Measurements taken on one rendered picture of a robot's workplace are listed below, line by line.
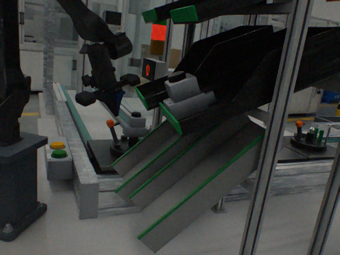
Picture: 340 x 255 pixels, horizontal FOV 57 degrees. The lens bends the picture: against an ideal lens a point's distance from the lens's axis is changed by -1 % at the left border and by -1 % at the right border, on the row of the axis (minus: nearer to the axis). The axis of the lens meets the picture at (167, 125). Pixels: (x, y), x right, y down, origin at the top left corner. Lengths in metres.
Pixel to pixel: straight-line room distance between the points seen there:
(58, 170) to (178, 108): 0.52
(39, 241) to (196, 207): 0.40
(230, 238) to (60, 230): 0.42
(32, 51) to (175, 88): 5.77
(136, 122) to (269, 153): 0.52
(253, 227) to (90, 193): 0.43
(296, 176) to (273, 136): 0.68
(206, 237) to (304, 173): 0.49
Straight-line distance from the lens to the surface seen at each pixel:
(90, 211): 0.84
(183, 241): 0.80
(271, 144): 0.48
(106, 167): 0.86
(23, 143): 0.76
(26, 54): 6.21
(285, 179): 1.12
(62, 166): 0.93
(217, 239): 0.83
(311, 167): 1.19
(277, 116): 0.47
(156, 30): 1.11
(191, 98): 0.51
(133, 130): 0.93
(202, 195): 0.51
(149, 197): 0.63
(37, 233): 0.81
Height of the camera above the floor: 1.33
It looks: 16 degrees down
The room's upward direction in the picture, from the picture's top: 7 degrees clockwise
